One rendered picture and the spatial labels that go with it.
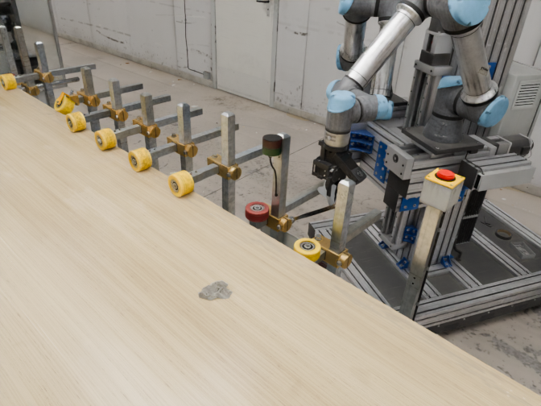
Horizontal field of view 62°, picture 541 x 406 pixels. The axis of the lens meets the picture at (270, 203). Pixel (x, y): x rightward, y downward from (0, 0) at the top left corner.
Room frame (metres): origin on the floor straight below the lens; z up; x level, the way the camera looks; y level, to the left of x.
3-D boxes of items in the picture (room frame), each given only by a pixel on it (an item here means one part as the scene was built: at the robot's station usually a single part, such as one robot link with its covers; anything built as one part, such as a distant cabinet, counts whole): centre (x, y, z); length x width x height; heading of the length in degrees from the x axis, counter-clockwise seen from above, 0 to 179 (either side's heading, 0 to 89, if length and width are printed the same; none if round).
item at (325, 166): (1.25, -0.18, 1.10); 0.09 x 0.08 x 0.12; 48
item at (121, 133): (1.85, 0.52, 0.95); 0.50 x 0.04 x 0.04; 138
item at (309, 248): (1.06, -0.12, 0.85); 0.08 x 0.08 x 0.11
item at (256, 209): (1.26, 0.04, 0.85); 0.08 x 0.08 x 0.11
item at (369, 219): (1.21, -0.25, 0.84); 0.44 x 0.03 x 0.04; 138
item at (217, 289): (0.86, 0.13, 0.91); 0.09 x 0.07 x 0.02; 105
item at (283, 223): (1.29, -0.01, 0.85); 0.14 x 0.06 x 0.05; 48
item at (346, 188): (1.11, -0.21, 0.87); 0.04 x 0.04 x 0.48; 48
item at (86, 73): (2.11, 0.91, 0.87); 0.04 x 0.04 x 0.48; 48
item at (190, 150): (1.63, 0.36, 0.95); 0.14 x 0.06 x 0.05; 48
